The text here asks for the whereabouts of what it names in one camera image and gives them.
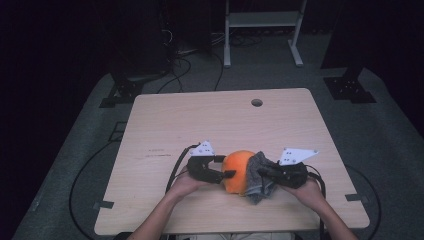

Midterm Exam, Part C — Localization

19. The grey tape strip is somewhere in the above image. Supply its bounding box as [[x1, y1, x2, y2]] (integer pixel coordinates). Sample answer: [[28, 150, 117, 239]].
[[345, 193, 370, 204], [92, 200, 115, 211]]

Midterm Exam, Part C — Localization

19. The black stand base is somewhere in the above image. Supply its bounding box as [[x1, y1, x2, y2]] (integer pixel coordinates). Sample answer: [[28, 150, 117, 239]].
[[322, 65, 378, 105], [98, 72, 169, 109]]

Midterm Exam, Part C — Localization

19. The orange fruit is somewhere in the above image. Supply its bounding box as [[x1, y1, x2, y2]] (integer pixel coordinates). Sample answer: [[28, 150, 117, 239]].
[[220, 149, 256, 196]]

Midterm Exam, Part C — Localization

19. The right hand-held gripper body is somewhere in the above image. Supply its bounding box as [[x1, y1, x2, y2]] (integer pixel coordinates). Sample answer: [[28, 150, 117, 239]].
[[266, 147, 320, 190]]

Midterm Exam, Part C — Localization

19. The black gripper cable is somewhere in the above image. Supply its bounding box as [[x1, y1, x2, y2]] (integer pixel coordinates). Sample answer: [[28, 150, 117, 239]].
[[304, 164, 327, 240], [165, 143, 201, 194]]

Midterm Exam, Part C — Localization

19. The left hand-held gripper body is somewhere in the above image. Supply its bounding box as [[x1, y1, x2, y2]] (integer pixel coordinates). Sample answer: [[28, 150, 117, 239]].
[[186, 140, 225, 185]]

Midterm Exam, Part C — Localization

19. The person's left hand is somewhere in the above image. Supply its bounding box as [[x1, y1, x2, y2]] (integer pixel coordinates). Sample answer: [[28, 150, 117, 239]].
[[170, 173, 210, 202]]

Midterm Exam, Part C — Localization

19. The bundle of black cables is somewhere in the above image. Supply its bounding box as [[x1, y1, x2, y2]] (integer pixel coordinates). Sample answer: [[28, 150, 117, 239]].
[[156, 28, 225, 95]]

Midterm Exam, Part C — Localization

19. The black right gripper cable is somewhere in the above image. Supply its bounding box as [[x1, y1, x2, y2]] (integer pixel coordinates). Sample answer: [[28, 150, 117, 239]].
[[304, 164, 327, 240]]

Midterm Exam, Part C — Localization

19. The black floor cable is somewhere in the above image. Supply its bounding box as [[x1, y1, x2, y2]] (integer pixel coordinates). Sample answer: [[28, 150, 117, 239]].
[[68, 140, 116, 240], [344, 164, 382, 240]]

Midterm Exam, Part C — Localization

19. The person's right hand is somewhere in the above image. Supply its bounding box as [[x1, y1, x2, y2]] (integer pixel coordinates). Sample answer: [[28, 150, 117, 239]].
[[282, 177, 327, 210]]

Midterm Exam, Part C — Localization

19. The white metal desk frame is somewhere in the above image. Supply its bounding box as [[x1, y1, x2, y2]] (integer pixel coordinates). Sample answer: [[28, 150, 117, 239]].
[[223, 0, 308, 69]]

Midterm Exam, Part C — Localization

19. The grey cloth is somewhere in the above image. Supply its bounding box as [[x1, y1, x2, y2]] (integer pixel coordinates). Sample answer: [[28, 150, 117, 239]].
[[244, 150, 280, 206]]

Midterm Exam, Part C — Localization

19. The black tape floor square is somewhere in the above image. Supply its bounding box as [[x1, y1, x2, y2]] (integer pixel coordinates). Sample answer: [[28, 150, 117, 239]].
[[107, 121, 128, 143]]

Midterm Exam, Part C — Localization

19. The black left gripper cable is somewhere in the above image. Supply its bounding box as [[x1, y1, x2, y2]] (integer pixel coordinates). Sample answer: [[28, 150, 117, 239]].
[[165, 143, 201, 194]]

